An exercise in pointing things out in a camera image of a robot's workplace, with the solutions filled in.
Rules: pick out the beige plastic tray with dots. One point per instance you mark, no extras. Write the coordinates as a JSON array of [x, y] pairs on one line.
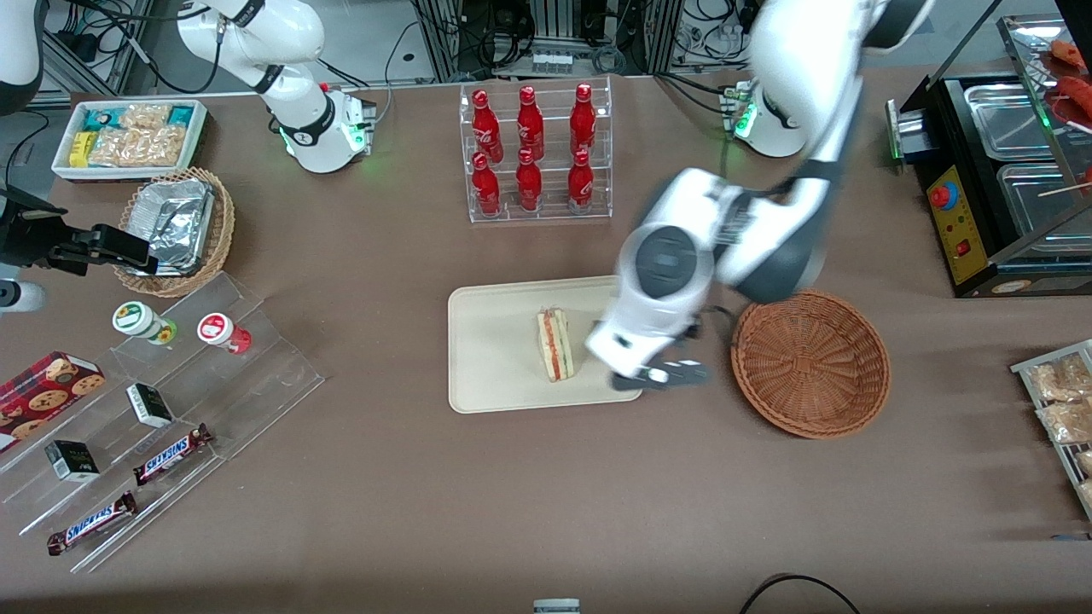
[[495, 350]]

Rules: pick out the brown round wicker basket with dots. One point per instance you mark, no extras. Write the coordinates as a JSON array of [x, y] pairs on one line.
[[810, 367]]

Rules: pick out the yellow snack pack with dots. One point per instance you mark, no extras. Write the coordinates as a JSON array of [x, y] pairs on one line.
[[80, 149]]

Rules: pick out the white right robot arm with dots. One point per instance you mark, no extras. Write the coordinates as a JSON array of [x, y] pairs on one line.
[[299, 128]]

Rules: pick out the small black box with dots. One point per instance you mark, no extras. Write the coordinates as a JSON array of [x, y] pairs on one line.
[[150, 406], [72, 460]]

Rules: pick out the wooden skewer stick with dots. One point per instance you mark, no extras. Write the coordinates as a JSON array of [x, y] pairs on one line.
[[1066, 189]]

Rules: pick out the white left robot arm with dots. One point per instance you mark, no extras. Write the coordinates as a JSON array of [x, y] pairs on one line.
[[793, 68]]

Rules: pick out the steel warmer pan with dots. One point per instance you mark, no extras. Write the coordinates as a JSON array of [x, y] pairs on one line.
[[1007, 119], [1036, 205]]

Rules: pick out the red cookie box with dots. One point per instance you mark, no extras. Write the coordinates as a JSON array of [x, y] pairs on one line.
[[43, 401]]

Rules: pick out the black food warmer machine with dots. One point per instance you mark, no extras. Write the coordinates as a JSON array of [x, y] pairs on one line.
[[955, 222]]

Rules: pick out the clear acrylic stepped shelf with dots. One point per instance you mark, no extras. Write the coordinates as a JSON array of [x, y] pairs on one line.
[[273, 384]]

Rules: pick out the red emergency stop button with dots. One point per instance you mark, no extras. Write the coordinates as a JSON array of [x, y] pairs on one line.
[[941, 196]]

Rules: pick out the clear bag of pastry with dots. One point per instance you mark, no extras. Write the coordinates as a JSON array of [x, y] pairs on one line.
[[1058, 379], [1085, 462], [1066, 424]]

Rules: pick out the snickers chocolate bar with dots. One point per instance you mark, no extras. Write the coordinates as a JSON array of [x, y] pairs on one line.
[[92, 523], [171, 454]]

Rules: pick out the small grey device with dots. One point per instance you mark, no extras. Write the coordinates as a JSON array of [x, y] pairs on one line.
[[556, 607]]

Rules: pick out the red cola bottle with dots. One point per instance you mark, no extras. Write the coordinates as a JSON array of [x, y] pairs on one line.
[[583, 121], [530, 126], [581, 181], [486, 183], [529, 181], [486, 128]]

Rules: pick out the clear bag of crackers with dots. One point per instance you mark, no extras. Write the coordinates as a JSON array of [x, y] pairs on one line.
[[145, 116], [136, 147]]

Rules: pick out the clear acrylic bottle rack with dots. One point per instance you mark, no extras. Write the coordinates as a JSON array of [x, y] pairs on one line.
[[550, 217]]

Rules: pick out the teal snack pack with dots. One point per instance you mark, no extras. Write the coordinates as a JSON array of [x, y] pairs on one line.
[[181, 115], [100, 119]]

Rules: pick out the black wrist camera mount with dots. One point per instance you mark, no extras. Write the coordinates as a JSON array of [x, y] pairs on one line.
[[26, 243]]

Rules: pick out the white power strip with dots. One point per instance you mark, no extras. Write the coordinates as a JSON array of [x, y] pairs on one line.
[[550, 62]]

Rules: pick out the red labelled cup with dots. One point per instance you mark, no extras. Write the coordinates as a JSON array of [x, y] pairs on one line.
[[217, 328]]

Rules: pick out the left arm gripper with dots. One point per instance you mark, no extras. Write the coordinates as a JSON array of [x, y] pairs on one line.
[[693, 332]]

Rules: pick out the white snack bin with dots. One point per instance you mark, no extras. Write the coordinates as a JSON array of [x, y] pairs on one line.
[[60, 166]]

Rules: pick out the triangle sandwich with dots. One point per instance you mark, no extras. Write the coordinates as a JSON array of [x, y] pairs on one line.
[[554, 345]]

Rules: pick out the light tan wicker basket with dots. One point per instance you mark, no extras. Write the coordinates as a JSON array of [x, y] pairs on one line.
[[223, 222]]

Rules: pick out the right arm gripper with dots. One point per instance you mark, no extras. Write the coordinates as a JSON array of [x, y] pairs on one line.
[[32, 234]]

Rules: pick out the aluminium equipment frame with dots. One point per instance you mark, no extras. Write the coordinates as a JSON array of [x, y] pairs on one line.
[[444, 43]]

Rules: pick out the aluminium foil container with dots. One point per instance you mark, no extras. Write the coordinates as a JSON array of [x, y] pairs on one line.
[[175, 222]]

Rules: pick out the green labelled cup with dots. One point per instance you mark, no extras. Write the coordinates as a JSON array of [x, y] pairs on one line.
[[136, 318]]

